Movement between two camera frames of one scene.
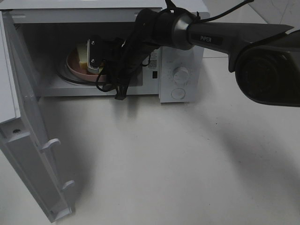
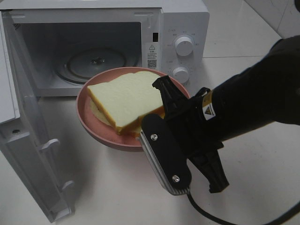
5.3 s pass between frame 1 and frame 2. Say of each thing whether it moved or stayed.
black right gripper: moved
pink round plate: moved
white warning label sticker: stayed
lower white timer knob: stayed
